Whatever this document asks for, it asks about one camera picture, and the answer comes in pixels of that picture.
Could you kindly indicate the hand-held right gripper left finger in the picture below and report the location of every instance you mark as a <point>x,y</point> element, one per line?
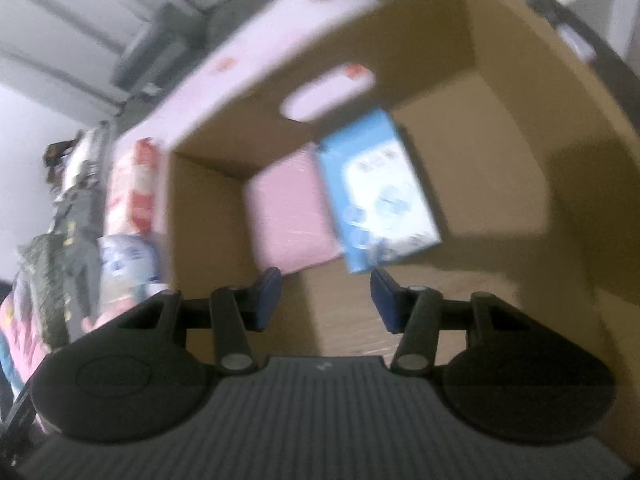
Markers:
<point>268,294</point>

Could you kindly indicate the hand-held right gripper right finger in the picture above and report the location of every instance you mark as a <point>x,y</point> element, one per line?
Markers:
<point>384,301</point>

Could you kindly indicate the blue white printed packet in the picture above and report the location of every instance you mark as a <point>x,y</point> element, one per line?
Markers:
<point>375,195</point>

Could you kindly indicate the brown cardboard box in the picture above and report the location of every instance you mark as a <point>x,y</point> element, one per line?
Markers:
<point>500,135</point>

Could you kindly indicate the pink soft packet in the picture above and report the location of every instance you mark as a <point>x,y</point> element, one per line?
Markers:
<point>290,210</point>

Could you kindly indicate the red and peach soft packet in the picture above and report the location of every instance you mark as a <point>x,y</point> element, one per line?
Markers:
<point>134,185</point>

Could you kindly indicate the white packet with blue banner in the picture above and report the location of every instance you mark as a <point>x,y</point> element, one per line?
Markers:
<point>127,265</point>

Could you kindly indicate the grey quilt with yellow print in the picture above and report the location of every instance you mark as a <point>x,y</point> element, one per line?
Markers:
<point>82,240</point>

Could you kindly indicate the dark brown object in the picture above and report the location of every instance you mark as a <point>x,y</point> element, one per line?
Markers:
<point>62,152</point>

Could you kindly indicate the pink printed blanket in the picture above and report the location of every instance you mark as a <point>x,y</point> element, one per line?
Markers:
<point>20,340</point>

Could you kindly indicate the grey wall appliance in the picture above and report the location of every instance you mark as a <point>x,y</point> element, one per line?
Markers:
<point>150,45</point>

